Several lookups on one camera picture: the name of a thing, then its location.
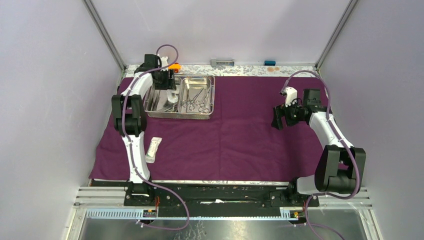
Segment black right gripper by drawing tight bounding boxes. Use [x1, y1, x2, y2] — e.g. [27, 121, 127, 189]
[270, 98, 305, 131]

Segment perforated steel instrument tray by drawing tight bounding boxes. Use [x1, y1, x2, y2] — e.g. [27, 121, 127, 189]
[144, 74, 216, 120]

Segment long white sterile packet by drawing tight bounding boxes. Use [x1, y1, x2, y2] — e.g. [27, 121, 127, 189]
[145, 137, 163, 164]

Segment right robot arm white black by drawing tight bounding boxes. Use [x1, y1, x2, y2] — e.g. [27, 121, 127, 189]
[271, 87, 366, 206]

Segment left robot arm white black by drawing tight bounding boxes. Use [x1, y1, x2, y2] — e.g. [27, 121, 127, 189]
[111, 54, 176, 206]

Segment steel surgical forceps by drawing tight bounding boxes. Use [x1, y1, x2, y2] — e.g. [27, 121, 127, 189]
[181, 88, 204, 111]

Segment white sterile packets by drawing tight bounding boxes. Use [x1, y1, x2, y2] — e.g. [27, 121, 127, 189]
[166, 89, 180, 104]

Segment orange toy car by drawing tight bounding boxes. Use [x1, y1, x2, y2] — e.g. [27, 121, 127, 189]
[168, 63, 182, 74]

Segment blue plastic block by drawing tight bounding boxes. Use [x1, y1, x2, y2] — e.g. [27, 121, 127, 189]
[263, 60, 276, 66]

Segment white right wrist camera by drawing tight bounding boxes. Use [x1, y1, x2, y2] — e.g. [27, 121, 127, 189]
[280, 86, 298, 108]

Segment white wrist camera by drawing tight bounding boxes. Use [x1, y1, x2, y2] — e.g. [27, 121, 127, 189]
[157, 54, 169, 72]
[280, 86, 298, 108]

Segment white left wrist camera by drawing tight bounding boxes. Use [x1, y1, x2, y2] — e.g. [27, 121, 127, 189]
[157, 54, 169, 72]

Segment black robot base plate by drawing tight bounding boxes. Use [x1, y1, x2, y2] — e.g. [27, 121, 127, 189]
[123, 183, 320, 214]

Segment slotted grey cable duct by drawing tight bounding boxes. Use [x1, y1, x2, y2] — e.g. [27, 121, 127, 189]
[85, 207, 299, 221]

